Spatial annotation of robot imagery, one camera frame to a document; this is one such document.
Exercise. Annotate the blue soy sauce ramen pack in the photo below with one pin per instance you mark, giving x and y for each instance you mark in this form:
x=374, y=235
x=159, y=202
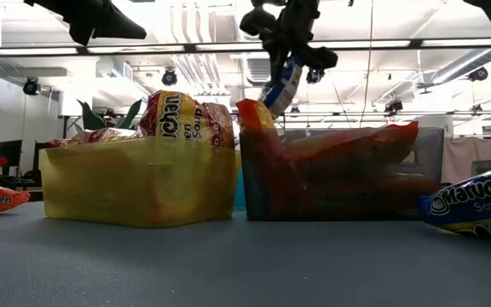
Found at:
x=475, y=200
x=281, y=91

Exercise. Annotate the white cylinder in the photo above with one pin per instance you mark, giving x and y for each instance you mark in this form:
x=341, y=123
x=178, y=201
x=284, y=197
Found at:
x=435, y=123

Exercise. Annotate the yellow ramen packets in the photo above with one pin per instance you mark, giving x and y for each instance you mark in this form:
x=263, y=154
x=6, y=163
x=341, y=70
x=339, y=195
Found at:
x=173, y=115

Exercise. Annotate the green plant in white pot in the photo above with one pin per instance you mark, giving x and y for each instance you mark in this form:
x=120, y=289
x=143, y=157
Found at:
x=90, y=119

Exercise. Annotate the black monitor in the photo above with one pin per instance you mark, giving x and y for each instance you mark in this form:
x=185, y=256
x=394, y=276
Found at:
x=40, y=162
x=10, y=158

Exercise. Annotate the teal plastic bin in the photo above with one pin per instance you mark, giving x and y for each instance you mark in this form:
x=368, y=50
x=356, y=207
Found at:
x=240, y=192

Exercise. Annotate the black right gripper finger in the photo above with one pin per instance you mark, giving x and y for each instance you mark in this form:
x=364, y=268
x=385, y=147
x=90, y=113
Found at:
x=320, y=57
x=277, y=64

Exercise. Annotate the black-framed light bar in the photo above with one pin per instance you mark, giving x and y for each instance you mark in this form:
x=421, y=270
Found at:
x=190, y=48

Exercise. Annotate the translucent yellow plastic bin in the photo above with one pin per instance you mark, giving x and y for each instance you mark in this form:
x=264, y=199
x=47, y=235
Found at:
x=100, y=192

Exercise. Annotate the translucent grey plastic bin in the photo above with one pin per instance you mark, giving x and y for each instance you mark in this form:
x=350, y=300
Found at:
x=431, y=162

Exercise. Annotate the black spotlight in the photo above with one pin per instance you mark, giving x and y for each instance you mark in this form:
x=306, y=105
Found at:
x=477, y=73
x=31, y=86
x=315, y=77
x=169, y=77
x=394, y=106

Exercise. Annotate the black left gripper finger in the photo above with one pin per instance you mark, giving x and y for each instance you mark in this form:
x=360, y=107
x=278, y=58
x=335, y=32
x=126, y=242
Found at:
x=113, y=33
x=122, y=23

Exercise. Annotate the beige draped cloth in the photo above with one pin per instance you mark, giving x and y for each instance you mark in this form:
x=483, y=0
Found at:
x=467, y=160

